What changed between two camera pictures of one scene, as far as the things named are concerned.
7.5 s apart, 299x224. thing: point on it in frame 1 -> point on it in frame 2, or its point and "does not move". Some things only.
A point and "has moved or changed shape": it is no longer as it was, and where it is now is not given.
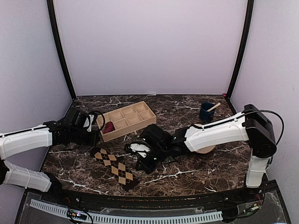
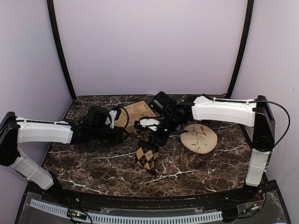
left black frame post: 51,10 does not move
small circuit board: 76,214 does not move
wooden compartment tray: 126,119 does not move
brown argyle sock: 123,174 has moved or changed shape
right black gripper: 148,168 -> 161,141
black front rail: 255,192 does not move
